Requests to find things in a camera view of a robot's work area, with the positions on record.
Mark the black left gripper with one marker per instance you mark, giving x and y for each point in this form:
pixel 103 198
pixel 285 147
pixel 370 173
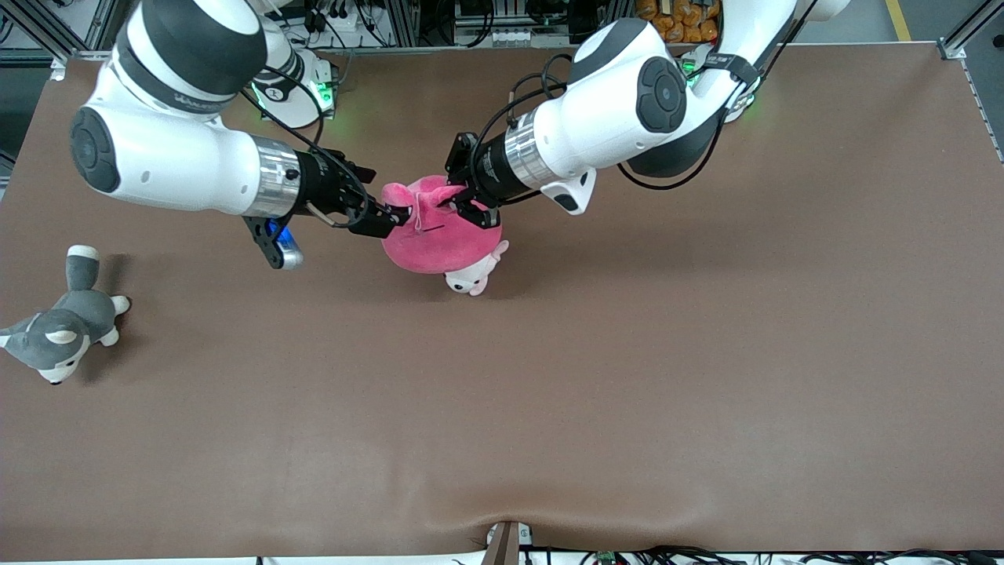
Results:
pixel 484 173

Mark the brown table mat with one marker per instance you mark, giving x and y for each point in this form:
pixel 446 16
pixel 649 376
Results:
pixel 502 408

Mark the round hot pink plush toy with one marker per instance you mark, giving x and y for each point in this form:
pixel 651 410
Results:
pixel 431 239

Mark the grey white husky plush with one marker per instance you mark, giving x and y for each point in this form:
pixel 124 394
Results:
pixel 74 318

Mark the pale pink white plush animal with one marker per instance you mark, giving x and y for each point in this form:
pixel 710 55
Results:
pixel 474 275

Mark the pile of orange plush toys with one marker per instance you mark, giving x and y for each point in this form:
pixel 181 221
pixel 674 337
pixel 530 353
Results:
pixel 678 20

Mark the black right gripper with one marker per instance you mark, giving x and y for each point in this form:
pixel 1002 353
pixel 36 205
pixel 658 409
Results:
pixel 323 186

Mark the aluminium frame profile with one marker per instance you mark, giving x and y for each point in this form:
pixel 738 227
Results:
pixel 47 31
pixel 966 31

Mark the white power strip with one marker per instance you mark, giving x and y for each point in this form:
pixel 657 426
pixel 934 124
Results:
pixel 510 36

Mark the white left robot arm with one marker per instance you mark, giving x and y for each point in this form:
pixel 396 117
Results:
pixel 620 110

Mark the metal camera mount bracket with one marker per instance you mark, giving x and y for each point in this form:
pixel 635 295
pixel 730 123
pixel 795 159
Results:
pixel 506 545

